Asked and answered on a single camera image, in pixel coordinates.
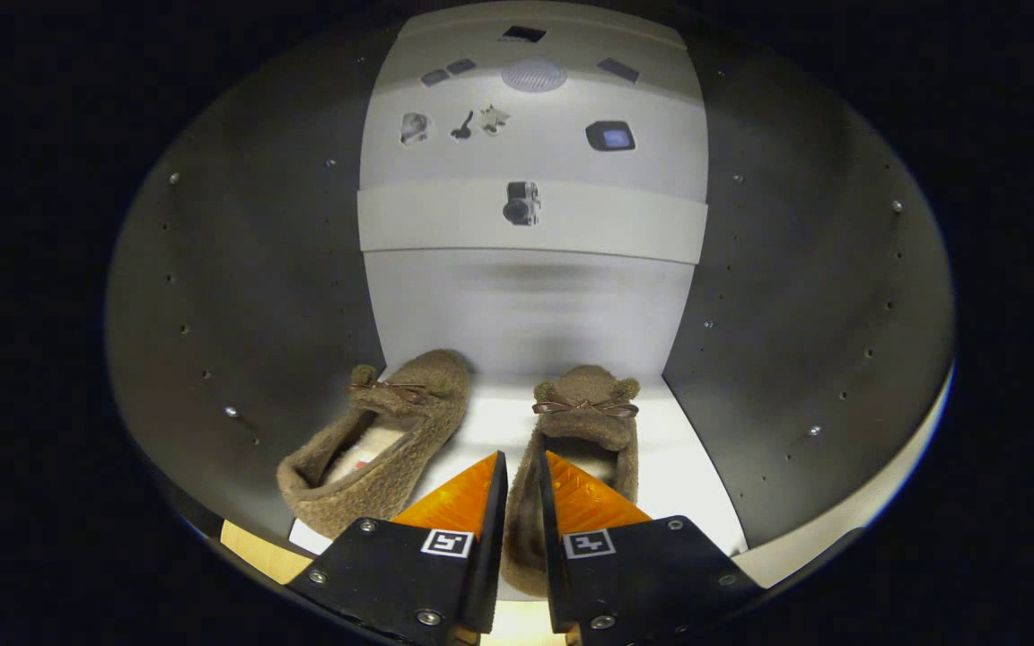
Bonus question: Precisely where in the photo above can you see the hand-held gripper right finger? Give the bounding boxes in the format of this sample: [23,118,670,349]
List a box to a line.
[537,450,765,646]

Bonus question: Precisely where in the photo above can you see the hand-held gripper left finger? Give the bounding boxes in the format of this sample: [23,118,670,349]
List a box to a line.
[285,450,509,646]

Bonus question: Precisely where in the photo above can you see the dark grey shoe cabinet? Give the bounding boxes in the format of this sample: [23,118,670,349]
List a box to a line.
[104,0,958,593]

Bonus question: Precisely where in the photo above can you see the brown fuzzy shoe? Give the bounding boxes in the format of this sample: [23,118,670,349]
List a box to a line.
[276,349,473,539]
[501,364,642,598]

